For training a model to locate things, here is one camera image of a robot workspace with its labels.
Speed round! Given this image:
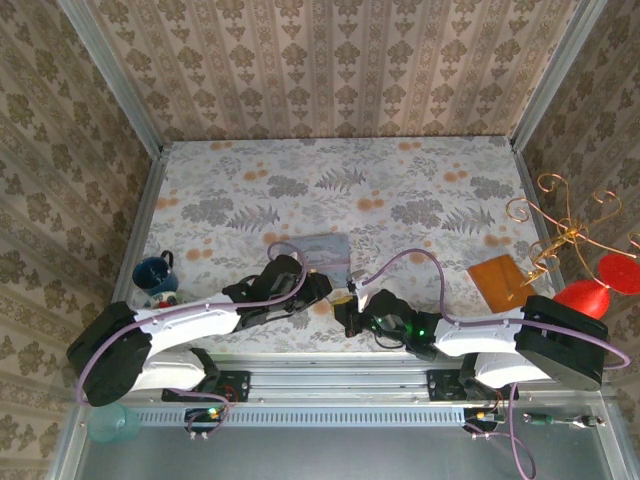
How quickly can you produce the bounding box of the cartoon print tin box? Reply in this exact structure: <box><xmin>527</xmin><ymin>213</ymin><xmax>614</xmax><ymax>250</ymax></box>
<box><xmin>289</xmin><ymin>232</ymin><xmax>351</xmax><ymax>290</ymax></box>

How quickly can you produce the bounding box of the leaf pattern small bowl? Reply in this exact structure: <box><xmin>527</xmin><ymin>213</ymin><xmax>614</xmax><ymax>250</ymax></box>
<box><xmin>144</xmin><ymin>291</ymin><xmax>184</xmax><ymax>309</ymax></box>

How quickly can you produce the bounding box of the orange leather pad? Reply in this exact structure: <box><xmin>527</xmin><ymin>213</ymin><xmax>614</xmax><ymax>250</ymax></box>
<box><xmin>467</xmin><ymin>254</ymin><xmax>542</xmax><ymax>315</ymax></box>

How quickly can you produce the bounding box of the blue enamel mug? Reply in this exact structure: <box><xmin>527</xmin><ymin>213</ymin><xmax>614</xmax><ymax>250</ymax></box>
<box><xmin>132</xmin><ymin>250</ymin><xmax>180</xmax><ymax>296</ymax></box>

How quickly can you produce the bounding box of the small controller board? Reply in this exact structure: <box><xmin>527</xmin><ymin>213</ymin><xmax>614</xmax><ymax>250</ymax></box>
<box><xmin>463</xmin><ymin>407</ymin><xmax>507</xmax><ymax>434</ymax></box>
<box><xmin>184</xmin><ymin>407</ymin><xmax>227</xmax><ymax>434</ymax></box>

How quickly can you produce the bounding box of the red hourglass shaped object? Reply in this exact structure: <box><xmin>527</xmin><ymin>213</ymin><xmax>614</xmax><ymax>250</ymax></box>
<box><xmin>552</xmin><ymin>252</ymin><xmax>640</xmax><ymax>322</ymax></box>

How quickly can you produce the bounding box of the green translucent plastic cup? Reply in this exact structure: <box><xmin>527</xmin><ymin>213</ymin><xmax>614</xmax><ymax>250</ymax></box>
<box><xmin>88</xmin><ymin>403</ymin><xmax>139</xmax><ymax>445</ymax></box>

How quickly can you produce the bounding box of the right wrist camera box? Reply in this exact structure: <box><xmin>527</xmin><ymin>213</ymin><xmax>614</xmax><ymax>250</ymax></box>
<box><xmin>346</xmin><ymin>272</ymin><xmax>371</xmax><ymax>309</ymax></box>

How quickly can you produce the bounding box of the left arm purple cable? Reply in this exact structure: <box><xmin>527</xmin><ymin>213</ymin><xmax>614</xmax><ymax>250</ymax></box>
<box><xmin>73</xmin><ymin>241</ymin><xmax>309</xmax><ymax>441</ymax></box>

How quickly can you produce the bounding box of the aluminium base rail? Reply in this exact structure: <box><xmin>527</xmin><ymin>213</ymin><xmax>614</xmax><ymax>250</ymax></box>
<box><xmin>74</xmin><ymin>352</ymin><xmax>612</xmax><ymax>402</ymax></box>

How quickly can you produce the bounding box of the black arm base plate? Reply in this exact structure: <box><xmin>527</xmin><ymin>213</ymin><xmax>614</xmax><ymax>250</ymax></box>
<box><xmin>161</xmin><ymin>369</ymin><xmax>251</xmax><ymax>403</ymax></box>
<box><xmin>426</xmin><ymin>368</ymin><xmax>520</xmax><ymax>401</ymax></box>

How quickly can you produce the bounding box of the slotted grey cable duct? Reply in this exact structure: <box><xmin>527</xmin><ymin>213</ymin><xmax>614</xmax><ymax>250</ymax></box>
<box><xmin>127</xmin><ymin>407</ymin><xmax>474</xmax><ymax>427</ymax></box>

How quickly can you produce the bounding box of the aluminium side rail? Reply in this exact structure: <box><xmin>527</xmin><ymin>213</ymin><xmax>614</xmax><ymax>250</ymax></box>
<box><xmin>510</xmin><ymin>142</ymin><xmax>592</xmax><ymax>301</ymax></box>
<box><xmin>94</xmin><ymin>144</ymin><xmax>174</xmax><ymax>321</ymax></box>

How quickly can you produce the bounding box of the loose connector wire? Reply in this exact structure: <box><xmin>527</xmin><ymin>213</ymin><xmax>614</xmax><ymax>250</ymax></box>
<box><xmin>523</xmin><ymin>411</ymin><xmax>607</xmax><ymax>429</ymax></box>

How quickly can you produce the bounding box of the gold wire stand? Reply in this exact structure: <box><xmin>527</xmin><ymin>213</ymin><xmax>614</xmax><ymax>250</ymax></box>
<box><xmin>505</xmin><ymin>173</ymin><xmax>640</xmax><ymax>297</ymax></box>

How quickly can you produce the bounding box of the aluminium frame post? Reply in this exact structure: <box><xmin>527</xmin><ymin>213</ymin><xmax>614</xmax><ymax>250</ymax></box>
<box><xmin>57</xmin><ymin>0</ymin><xmax>166</xmax><ymax>159</ymax></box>
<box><xmin>508</xmin><ymin>0</ymin><xmax>609</xmax><ymax>151</ymax></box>

